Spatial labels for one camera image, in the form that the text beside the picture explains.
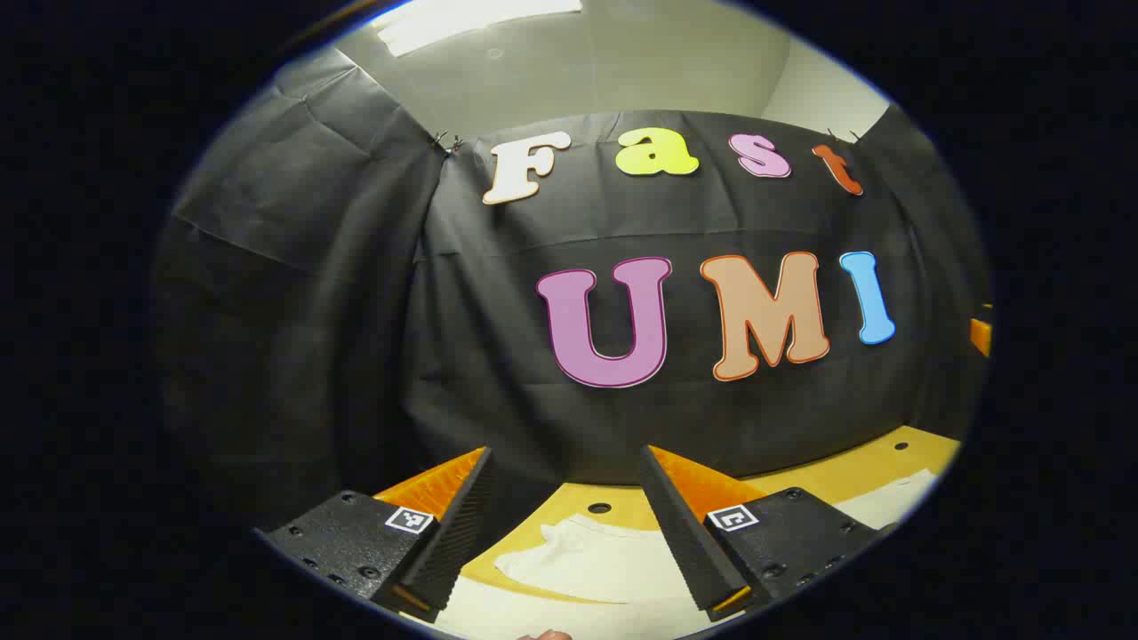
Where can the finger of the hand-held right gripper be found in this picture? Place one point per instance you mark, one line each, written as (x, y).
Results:
(981, 336)

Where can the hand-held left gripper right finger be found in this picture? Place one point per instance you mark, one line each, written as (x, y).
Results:
(689, 542)

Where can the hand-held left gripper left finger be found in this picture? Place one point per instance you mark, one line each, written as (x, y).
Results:
(453, 533)

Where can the white jeans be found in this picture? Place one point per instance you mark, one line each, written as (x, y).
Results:
(587, 560)

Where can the black backdrop cloth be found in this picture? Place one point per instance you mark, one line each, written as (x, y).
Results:
(498, 356)

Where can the black binder clip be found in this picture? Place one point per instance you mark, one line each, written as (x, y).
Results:
(843, 136)
(447, 142)

